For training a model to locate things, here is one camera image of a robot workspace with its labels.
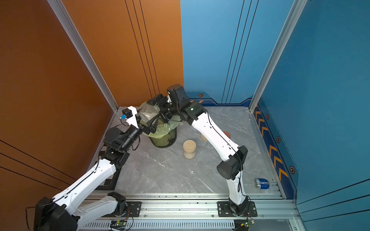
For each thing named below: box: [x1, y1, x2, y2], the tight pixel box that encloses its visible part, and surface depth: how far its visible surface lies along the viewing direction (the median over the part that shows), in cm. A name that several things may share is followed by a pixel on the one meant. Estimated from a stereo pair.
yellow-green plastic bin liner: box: [143, 115, 182, 139], surface depth 80 cm
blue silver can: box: [254, 178, 270, 190], surface depth 81 cm
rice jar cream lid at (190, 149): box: [183, 140, 197, 160], surface depth 87 cm
